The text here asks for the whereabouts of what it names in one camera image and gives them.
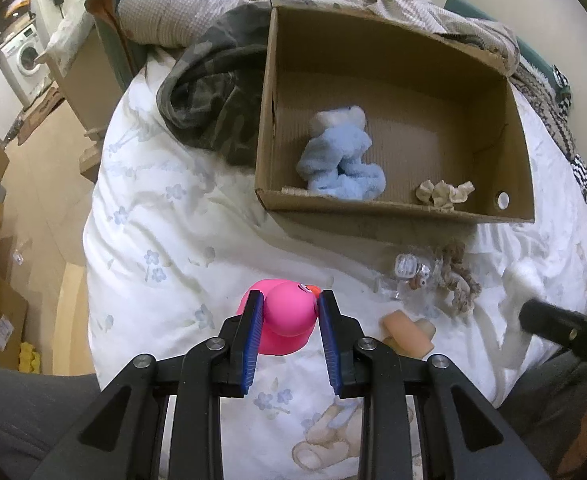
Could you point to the person's grey trouser leg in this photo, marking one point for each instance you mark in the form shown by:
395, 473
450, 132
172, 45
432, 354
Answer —
20, 417

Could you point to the light blue plush towel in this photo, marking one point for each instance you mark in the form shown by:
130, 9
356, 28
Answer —
341, 157

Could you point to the white washing machine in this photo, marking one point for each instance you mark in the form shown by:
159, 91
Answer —
22, 57

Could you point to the white floral bed sheet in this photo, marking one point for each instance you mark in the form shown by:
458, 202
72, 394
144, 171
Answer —
183, 230

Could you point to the camouflage garment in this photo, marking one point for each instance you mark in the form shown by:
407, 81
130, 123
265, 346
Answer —
213, 95

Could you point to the black white striped cloth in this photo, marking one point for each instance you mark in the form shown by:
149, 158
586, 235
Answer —
566, 125

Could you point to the clear plastic wrapper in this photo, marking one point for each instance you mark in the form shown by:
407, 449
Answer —
407, 272

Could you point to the peach wooden block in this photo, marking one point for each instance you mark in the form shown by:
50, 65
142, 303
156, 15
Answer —
407, 334

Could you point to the beige wooden cabinet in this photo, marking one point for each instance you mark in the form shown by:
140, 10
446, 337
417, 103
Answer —
80, 85

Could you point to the cardboard box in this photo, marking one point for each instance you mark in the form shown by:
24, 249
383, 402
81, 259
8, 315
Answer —
388, 110

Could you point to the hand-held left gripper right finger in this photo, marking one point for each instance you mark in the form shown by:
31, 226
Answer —
330, 340

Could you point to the pink rubber duck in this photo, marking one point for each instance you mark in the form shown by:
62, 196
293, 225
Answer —
282, 319

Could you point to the white bottle cap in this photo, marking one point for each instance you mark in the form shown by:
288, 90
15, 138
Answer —
502, 199

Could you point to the yellow sponge toy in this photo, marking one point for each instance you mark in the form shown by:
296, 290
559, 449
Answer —
28, 357

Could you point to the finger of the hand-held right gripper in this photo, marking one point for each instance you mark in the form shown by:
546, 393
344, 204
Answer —
563, 329

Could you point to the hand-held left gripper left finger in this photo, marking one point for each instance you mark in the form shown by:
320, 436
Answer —
251, 340

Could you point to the brown cardboard carton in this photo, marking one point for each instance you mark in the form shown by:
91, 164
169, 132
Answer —
0, 322

